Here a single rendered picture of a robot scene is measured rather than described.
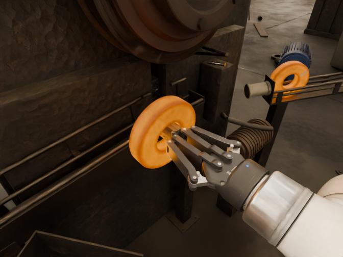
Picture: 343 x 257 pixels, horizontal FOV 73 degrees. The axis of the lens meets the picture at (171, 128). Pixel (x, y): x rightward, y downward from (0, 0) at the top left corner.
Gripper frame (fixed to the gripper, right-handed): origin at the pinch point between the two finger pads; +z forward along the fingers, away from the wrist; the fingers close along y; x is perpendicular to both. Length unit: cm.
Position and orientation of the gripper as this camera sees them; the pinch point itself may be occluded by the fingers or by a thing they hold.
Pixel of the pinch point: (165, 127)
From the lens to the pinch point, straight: 45.3
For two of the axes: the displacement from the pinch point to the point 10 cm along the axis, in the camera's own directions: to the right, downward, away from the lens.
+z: -6.9, -4.8, 5.4
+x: 0.3, -7.7, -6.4
